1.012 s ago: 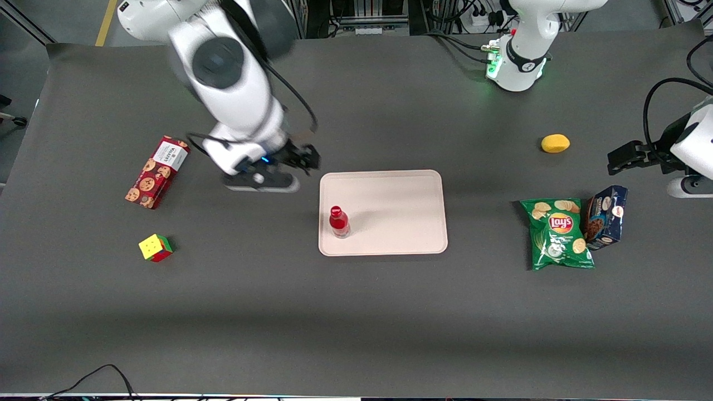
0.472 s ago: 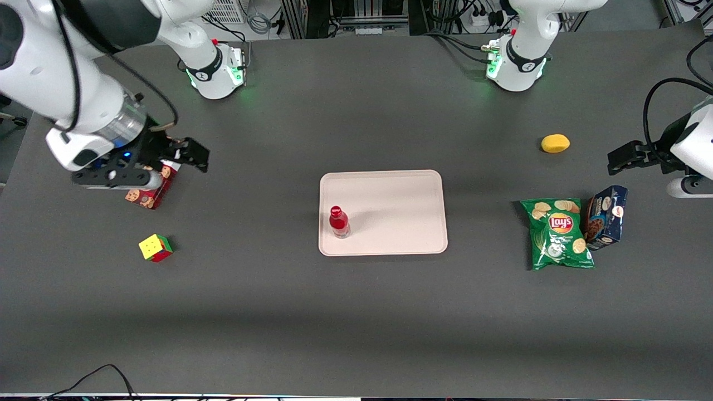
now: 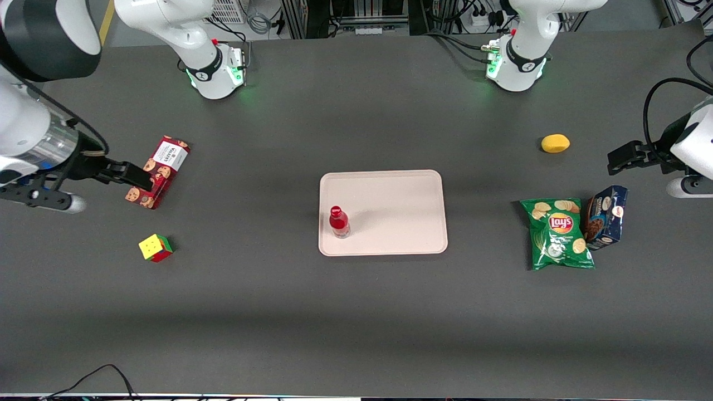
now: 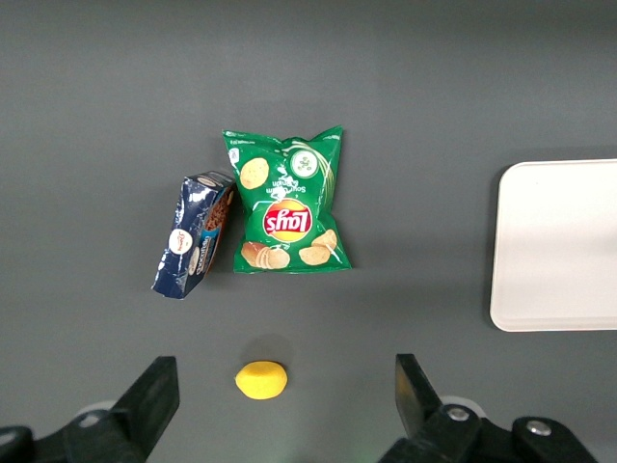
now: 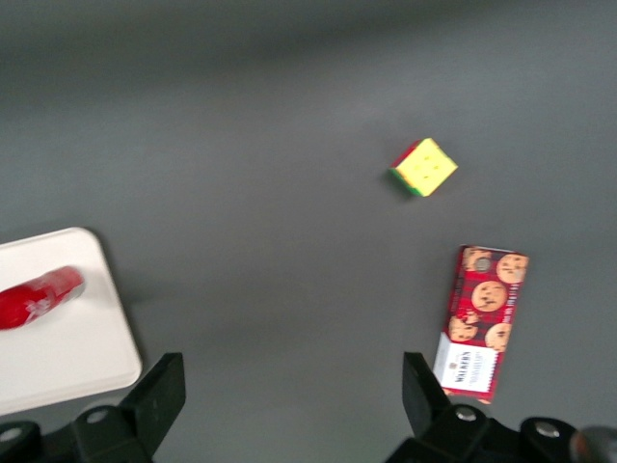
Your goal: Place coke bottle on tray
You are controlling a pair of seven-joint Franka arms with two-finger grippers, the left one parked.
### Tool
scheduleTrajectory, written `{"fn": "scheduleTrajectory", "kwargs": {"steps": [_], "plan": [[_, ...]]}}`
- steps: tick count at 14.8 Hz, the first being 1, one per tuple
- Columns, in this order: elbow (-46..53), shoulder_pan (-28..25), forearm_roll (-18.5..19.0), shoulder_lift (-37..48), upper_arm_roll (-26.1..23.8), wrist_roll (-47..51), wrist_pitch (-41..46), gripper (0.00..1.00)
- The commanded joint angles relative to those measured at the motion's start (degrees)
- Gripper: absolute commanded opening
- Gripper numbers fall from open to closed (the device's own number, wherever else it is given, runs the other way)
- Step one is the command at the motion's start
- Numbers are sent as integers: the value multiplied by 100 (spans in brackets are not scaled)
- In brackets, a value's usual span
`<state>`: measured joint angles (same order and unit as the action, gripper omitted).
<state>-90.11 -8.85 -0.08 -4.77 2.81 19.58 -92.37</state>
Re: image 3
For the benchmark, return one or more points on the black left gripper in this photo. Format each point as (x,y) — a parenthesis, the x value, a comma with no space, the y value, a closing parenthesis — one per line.
(660,147)

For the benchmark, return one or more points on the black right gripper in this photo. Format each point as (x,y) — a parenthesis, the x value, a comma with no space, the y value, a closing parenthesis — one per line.
(87,165)

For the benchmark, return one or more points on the red coke bottle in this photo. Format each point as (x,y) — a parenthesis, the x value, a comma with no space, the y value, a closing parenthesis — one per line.
(338,220)

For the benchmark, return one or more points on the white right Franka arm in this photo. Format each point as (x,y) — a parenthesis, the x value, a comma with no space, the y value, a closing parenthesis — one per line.
(22,122)

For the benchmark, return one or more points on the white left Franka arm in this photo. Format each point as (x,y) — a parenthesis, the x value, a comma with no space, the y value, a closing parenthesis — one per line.
(523,55)

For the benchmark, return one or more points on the beige plastic tray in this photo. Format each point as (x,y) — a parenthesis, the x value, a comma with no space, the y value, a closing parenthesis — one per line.
(395,211)

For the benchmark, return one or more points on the red cookie box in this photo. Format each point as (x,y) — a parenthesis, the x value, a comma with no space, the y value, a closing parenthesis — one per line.
(167,156)

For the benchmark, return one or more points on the blue chocolate cookie box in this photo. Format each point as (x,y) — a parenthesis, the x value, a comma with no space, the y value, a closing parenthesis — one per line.
(610,217)

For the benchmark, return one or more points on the colourful puzzle cube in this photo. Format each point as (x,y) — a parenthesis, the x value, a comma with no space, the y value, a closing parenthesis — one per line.
(153,247)

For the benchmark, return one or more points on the yellow lemon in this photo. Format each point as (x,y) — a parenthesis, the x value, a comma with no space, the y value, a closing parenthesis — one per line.
(555,143)

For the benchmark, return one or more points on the green Lays chips bag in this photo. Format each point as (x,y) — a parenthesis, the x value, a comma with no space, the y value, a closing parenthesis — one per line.
(560,239)

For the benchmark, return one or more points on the yellow floor tape strip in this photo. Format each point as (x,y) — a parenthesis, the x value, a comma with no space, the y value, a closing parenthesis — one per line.
(107,25)

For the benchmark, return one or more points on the white vented box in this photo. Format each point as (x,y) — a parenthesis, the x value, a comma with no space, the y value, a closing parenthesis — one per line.
(228,10)

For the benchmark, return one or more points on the white power strip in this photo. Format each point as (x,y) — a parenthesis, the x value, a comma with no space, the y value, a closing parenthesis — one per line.
(483,16)

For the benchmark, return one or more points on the dark grey table mat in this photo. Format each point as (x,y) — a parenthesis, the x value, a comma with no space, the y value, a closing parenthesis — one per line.
(356,323)

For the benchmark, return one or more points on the black metal equipment rack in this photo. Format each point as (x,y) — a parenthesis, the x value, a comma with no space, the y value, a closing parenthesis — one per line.
(356,14)

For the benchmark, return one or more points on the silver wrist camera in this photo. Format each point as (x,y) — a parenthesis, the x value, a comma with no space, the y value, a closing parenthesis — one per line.
(688,188)
(72,203)

